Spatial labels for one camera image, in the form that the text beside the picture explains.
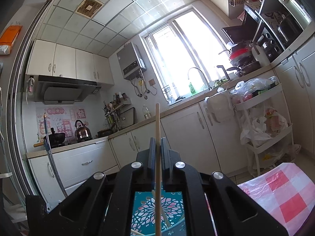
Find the red white checkered tablecloth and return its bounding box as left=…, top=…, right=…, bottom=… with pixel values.
left=204, top=161, right=315, bottom=236

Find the white plastic jug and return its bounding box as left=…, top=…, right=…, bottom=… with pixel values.
left=250, top=43, right=270, bottom=67

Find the dark cutting board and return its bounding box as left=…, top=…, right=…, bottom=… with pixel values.
left=120, top=107, right=136, bottom=129

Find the black wok with wooden handle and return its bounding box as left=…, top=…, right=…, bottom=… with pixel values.
left=33, top=127, right=67, bottom=149

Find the chrome kitchen faucet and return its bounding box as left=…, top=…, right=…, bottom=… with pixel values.
left=187, top=67, right=211, bottom=91

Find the black range hood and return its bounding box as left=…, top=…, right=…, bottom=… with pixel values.
left=34, top=75, right=100, bottom=104

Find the green dish soap bottle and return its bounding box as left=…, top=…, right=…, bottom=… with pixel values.
left=189, top=82, right=196, bottom=95

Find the steel whistling kettle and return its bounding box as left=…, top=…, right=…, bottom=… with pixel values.
left=75, top=119, right=92, bottom=142

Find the steel pot on shelf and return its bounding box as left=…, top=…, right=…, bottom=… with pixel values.
left=277, top=14, right=303, bottom=47

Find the blue mop handle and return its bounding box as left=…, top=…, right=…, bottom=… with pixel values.
left=43, top=113, right=68, bottom=198

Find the orange box on fridge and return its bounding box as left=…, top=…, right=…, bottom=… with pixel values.
left=0, top=25, right=22, bottom=55

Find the grey wall water heater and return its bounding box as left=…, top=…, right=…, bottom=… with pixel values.
left=116, top=42, right=146, bottom=80

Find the clear plastic oil bottle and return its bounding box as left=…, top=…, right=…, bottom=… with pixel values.
left=143, top=105, right=152, bottom=119

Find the stack of pans red lid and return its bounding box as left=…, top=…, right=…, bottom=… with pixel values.
left=219, top=41, right=262, bottom=77

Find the teal perforated utensil bucket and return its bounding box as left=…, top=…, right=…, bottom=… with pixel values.
left=130, top=190, right=186, bottom=235

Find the white bag on cabinet door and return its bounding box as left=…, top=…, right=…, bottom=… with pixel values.
left=204, top=90, right=234, bottom=123

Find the white rolling storage cart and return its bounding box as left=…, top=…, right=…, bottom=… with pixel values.
left=231, top=83, right=294, bottom=177

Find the wall utensil rack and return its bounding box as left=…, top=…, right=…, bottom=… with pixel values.
left=103, top=92, right=131, bottom=131

